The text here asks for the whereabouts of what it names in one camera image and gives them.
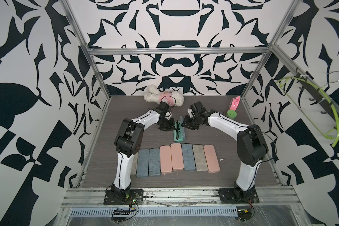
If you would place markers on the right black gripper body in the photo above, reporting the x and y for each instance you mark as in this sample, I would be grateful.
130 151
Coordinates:
191 122

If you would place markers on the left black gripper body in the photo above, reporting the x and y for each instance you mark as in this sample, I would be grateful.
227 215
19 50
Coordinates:
167 124

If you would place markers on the grey case white sunglasses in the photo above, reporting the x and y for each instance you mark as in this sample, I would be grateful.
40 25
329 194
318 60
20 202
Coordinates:
154 162

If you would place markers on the pink case brown glasses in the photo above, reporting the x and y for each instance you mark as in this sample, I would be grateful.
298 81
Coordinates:
165 160

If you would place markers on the pink case purple glasses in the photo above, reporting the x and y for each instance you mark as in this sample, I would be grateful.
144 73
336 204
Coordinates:
177 156

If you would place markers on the grey case gold glasses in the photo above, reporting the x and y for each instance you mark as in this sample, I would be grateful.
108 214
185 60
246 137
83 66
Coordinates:
188 157

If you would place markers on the grey case black sunglasses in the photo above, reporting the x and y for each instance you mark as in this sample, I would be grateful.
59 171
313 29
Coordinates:
200 159

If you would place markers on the grey case tortoise sunglasses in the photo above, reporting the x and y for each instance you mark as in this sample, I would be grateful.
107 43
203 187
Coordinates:
143 163

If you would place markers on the pink case red glasses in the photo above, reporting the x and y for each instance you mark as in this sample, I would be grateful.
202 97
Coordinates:
211 159

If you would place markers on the beige case yellow glasses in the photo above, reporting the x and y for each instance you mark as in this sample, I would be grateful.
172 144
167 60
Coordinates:
134 165

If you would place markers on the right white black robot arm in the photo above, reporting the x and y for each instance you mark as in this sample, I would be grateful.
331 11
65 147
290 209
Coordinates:
251 144

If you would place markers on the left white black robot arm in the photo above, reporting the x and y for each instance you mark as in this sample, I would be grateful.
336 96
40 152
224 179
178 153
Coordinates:
129 139

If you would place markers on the green lidded jar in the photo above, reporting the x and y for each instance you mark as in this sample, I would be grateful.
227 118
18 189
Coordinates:
231 114

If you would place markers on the white plush toy pink shirt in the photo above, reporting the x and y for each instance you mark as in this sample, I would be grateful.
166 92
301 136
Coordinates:
171 97

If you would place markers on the pink bottle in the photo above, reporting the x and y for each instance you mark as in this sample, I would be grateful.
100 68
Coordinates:
234 103

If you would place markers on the black usb hub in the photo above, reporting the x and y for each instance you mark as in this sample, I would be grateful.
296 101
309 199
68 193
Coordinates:
121 214

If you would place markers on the black connector box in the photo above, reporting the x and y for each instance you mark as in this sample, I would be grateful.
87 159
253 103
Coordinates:
244 215

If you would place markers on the green clothes hanger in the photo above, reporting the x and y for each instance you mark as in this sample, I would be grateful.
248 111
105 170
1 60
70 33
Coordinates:
332 134

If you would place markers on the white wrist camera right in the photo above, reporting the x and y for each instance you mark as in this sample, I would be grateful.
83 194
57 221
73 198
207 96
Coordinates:
190 112

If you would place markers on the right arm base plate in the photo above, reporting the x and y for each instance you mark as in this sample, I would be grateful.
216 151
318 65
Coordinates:
237 195

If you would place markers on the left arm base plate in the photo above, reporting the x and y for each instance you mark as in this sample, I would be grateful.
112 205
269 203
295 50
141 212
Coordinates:
127 197

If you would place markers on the black wall hook rail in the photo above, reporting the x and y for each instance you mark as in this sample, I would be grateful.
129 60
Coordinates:
319 95

